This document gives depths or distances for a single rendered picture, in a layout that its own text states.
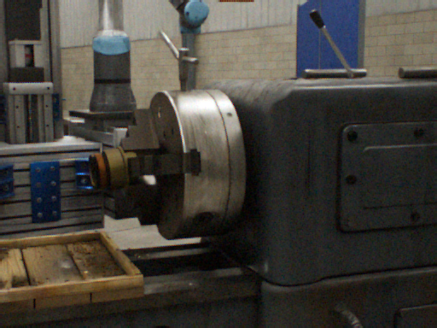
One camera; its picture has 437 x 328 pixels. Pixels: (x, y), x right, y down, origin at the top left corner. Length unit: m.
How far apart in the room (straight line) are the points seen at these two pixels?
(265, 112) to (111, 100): 0.80
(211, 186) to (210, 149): 0.07
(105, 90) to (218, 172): 0.81
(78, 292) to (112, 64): 0.94
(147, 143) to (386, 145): 0.48
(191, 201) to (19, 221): 0.78
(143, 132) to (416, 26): 11.80
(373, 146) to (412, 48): 11.74
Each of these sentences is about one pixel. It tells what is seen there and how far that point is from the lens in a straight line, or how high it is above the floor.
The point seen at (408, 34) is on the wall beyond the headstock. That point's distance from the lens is 13.08.
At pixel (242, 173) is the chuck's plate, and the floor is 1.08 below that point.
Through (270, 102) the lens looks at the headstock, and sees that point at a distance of 1.18.
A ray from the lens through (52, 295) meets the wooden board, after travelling 1.13.
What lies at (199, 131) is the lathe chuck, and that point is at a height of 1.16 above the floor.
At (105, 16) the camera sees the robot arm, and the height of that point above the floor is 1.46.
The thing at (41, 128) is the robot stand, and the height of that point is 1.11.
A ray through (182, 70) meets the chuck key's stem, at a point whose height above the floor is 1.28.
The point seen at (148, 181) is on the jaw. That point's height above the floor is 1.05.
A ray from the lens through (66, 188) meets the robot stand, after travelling 1.87.
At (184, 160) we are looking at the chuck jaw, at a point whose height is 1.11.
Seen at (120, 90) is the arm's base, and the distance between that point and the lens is 1.92.
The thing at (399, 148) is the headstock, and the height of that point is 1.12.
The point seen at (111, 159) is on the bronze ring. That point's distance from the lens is 1.25.
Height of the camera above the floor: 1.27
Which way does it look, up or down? 8 degrees down
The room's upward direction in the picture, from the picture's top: 1 degrees counter-clockwise
